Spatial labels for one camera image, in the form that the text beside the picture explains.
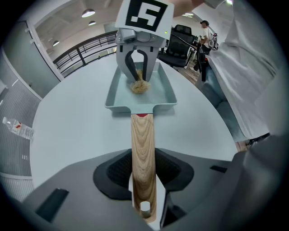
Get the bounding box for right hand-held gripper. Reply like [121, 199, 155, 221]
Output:
[114, 0, 175, 82]

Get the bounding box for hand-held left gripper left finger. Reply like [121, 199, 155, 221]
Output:
[22, 148, 149, 231]

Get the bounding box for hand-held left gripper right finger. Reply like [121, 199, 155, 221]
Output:
[154, 148, 240, 230]

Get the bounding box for tan fluffy fiber ball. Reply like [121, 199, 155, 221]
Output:
[130, 69, 151, 95]

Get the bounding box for light blue square pan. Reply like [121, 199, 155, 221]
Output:
[105, 60, 178, 224]

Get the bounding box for person's right forearm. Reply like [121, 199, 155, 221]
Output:
[172, 0, 210, 18]

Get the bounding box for black office chair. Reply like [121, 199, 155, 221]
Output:
[158, 24, 197, 69]

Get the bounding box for black metal railing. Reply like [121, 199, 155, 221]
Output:
[53, 31, 118, 75]

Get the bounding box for person's blue jeans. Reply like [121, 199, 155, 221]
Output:
[196, 67, 249, 143]

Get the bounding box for clear plastic water bottle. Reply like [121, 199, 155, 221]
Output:
[2, 116, 35, 140]

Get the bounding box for frosted glass door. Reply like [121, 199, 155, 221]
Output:
[2, 20, 64, 100]

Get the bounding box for person's white t-shirt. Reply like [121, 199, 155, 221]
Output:
[203, 0, 285, 140]

